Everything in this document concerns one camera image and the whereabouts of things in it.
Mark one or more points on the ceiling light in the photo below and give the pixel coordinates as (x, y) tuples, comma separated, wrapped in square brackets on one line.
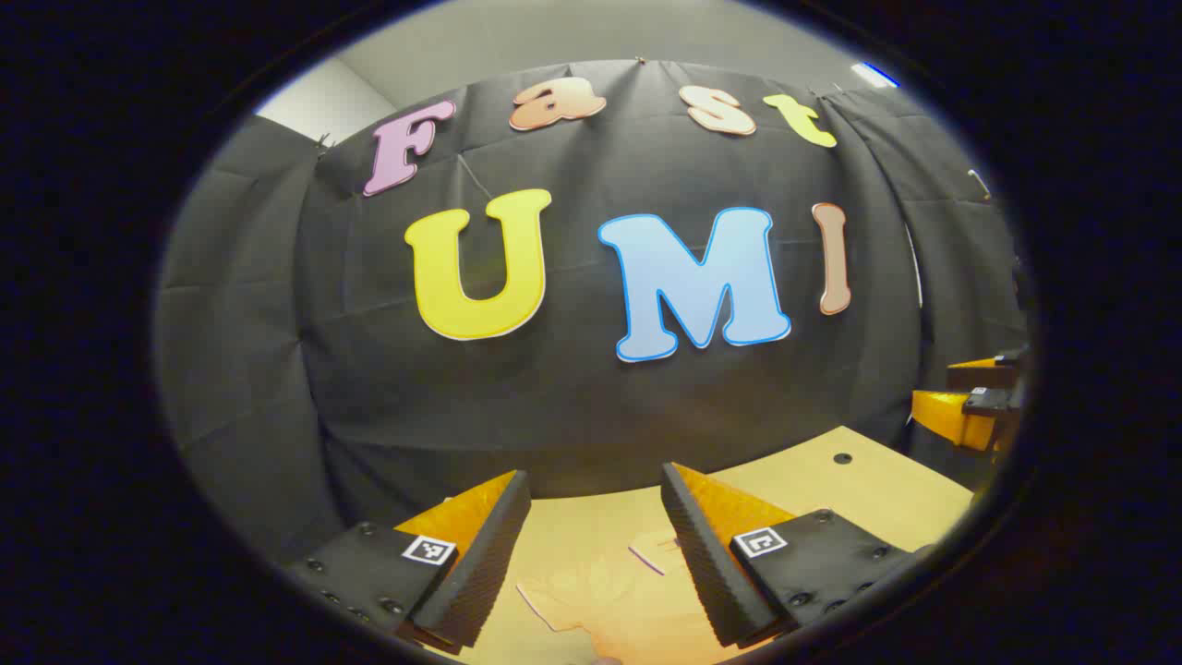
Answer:
[(874, 75)]

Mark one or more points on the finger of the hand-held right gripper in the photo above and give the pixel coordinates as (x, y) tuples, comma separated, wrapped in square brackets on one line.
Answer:
[(983, 372), (951, 416)]

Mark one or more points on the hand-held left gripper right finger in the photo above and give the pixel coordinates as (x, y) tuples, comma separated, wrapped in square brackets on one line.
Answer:
[(706, 573)]

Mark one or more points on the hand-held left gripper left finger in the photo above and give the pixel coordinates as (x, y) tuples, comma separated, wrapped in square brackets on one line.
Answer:
[(480, 573)]

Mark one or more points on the orange T-shirt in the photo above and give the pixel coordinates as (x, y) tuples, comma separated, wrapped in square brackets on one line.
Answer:
[(609, 610)]

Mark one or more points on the black backdrop cloth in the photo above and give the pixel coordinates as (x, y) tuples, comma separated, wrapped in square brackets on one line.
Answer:
[(554, 406)]

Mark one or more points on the silver metal bracket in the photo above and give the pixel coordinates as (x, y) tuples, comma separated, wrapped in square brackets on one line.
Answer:
[(980, 183)]

